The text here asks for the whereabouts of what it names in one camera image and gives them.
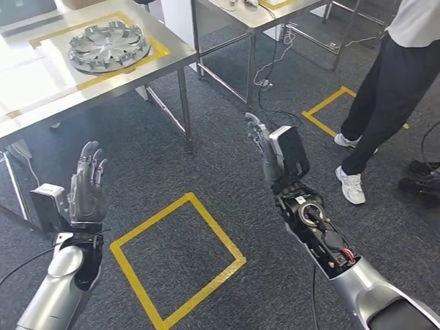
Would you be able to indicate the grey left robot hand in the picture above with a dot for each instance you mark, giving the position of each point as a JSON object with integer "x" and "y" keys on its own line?
{"x": 87, "y": 200}

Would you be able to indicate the silver wheel hubcap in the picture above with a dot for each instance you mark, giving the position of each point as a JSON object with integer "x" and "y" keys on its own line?
{"x": 106, "y": 45}

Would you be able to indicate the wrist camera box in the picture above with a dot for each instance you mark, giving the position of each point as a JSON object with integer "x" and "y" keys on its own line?
{"x": 292, "y": 150}
{"x": 46, "y": 205}

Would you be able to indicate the stainless steel workbench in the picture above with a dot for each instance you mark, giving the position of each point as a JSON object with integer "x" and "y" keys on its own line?
{"x": 44, "y": 77}

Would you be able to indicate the white partition panel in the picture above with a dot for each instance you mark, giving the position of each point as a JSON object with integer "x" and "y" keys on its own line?
{"x": 176, "y": 18}

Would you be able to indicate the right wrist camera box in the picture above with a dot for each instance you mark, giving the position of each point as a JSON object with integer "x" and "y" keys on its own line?
{"x": 292, "y": 150}

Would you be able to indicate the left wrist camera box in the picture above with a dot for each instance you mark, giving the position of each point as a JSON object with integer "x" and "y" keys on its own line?
{"x": 46, "y": 205}

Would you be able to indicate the black object on floor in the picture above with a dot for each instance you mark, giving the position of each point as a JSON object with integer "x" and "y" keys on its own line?
{"x": 423, "y": 182}

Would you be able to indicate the standing person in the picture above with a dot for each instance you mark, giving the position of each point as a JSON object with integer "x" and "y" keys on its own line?
{"x": 388, "y": 91}

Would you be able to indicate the floor power strip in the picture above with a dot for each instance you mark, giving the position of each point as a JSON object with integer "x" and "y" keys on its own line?
{"x": 265, "y": 83}

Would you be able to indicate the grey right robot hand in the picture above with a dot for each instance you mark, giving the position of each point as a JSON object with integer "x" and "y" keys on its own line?
{"x": 272, "y": 166}

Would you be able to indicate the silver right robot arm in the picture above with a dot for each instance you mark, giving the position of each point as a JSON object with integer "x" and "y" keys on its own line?
{"x": 364, "y": 291}

